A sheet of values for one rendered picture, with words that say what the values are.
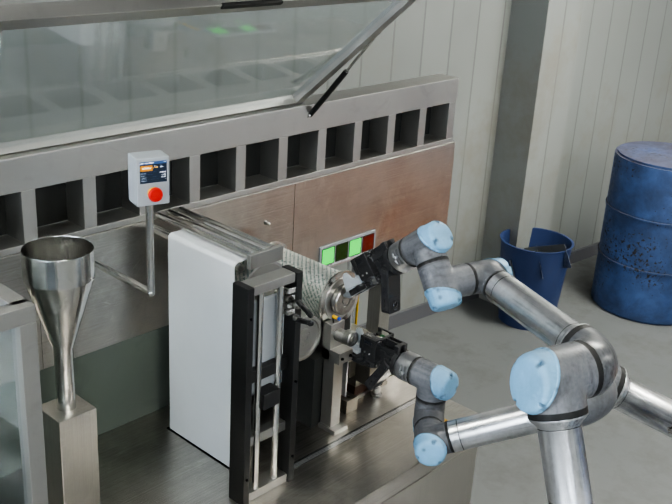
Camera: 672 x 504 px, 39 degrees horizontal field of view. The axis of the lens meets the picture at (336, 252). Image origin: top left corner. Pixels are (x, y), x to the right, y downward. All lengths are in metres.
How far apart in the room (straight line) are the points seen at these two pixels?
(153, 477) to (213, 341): 0.35
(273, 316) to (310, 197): 0.69
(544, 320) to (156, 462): 0.99
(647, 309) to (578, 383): 3.74
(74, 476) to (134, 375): 0.44
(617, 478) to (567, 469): 2.31
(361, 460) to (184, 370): 0.49
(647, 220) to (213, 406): 3.52
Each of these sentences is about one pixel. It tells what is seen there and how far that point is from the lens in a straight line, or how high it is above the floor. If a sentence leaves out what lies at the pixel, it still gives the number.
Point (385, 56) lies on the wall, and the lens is 4.56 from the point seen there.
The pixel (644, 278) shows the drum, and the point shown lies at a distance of 5.52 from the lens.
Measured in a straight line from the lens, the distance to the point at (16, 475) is 1.69.
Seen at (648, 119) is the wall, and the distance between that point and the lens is 6.63.
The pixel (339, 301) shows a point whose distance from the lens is 2.38.
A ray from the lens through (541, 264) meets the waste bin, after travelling 5.11.
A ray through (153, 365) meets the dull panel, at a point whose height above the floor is 1.04.
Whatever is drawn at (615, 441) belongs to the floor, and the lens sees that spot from 4.44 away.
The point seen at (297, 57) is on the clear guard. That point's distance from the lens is 2.36.
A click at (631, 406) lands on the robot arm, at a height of 1.10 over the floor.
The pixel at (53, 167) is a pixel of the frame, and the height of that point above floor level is 1.62.
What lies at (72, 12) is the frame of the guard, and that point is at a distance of 1.70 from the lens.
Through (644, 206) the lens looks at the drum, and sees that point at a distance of 5.41.
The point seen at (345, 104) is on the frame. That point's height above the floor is 1.64.
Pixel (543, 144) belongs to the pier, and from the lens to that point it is 5.29.
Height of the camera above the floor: 2.25
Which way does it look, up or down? 22 degrees down
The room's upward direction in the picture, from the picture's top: 3 degrees clockwise
